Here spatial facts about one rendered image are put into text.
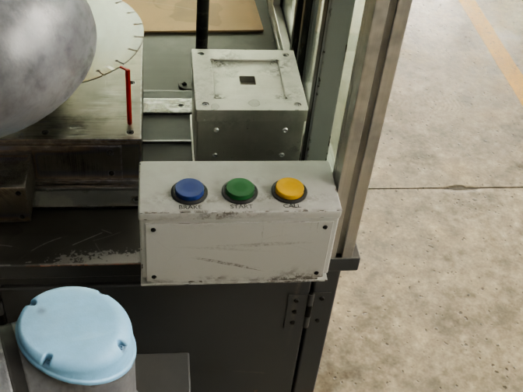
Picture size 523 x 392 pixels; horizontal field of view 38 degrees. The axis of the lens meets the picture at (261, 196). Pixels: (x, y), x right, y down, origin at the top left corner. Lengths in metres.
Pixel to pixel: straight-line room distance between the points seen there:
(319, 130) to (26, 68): 0.73
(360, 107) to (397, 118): 1.82
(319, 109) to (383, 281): 1.14
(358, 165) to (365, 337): 1.04
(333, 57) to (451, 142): 1.72
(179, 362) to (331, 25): 0.50
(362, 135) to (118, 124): 0.42
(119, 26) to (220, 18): 0.48
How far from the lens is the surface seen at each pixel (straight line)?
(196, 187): 1.06
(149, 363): 1.06
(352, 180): 1.11
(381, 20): 0.96
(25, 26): 0.50
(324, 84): 1.12
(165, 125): 1.42
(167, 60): 1.62
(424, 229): 2.42
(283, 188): 1.07
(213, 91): 1.26
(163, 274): 1.13
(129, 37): 1.30
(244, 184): 1.07
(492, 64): 3.31
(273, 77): 1.31
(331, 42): 1.09
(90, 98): 1.33
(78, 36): 0.53
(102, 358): 0.80
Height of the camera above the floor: 1.61
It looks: 42 degrees down
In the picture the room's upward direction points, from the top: 6 degrees clockwise
